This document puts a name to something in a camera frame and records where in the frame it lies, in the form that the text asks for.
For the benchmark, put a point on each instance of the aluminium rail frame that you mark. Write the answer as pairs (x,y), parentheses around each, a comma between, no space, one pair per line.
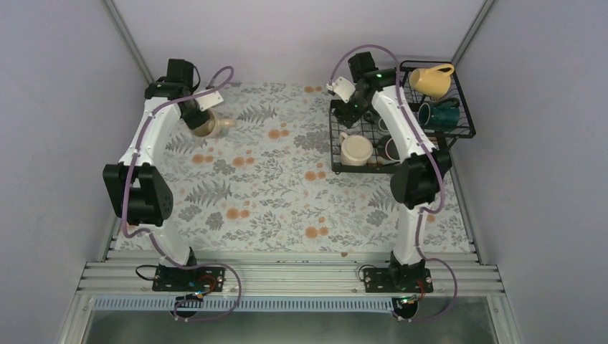
(279,280)

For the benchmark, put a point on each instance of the short cream mug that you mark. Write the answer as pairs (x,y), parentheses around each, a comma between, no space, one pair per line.
(355,150)

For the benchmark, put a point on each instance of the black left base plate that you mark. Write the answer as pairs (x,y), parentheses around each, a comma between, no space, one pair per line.
(196,281)

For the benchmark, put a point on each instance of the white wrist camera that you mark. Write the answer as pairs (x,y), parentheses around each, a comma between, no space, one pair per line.
(342,88)
(207,100)

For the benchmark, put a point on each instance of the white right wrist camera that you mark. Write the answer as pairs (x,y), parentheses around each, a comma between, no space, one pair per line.
(342,88)

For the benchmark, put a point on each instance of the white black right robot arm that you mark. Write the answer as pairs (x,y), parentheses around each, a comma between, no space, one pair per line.
(417,184)

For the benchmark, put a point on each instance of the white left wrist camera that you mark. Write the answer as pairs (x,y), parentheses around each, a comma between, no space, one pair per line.
(207,100)

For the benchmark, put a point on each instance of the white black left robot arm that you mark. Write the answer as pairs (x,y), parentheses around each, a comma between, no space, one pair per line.
(139,194)

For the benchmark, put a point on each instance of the matte black mug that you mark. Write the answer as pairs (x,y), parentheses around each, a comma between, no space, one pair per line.
(386,148)

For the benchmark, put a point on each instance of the black wire dish rack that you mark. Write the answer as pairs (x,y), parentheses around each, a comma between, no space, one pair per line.
(443,131)

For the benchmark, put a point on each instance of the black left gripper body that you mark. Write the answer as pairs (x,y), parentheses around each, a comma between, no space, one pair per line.
(191,121)

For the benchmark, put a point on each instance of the yellow mug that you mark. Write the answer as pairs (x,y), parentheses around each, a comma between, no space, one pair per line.
(433,81)

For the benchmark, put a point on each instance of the teal green mug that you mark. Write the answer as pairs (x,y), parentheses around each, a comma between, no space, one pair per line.
(441,115)

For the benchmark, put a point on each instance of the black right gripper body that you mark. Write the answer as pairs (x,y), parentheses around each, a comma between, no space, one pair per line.
(343,114)

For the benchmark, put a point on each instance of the tall floral cream mug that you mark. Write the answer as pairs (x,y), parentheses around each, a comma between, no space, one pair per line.
(215,127)

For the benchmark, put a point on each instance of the floral patterned table mat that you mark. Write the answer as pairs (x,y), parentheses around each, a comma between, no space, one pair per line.
(267,185)

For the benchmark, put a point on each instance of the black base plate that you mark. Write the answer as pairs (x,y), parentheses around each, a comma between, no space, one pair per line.
(196,281)
(382,280)

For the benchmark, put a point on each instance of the dark grey mug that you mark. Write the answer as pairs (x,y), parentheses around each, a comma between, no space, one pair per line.
(376,120)

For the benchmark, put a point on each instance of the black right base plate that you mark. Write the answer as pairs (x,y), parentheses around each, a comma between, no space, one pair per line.
(382,280)

